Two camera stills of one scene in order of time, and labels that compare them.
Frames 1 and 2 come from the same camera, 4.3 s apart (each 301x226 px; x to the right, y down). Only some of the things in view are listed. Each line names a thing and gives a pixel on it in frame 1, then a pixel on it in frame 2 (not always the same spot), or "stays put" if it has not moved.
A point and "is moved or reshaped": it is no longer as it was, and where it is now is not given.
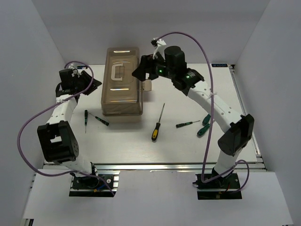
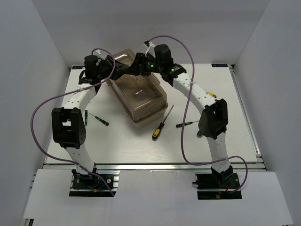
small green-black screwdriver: (185, 124) stays put
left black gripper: (85, 76) → (117, 69)
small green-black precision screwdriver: (104, 122) stays put
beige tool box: (122, 93) is moved or reshaped
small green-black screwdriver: (86, 115) stays put
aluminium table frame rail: (258, 164) stays put
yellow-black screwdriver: (154, 134) is moved or reshaped
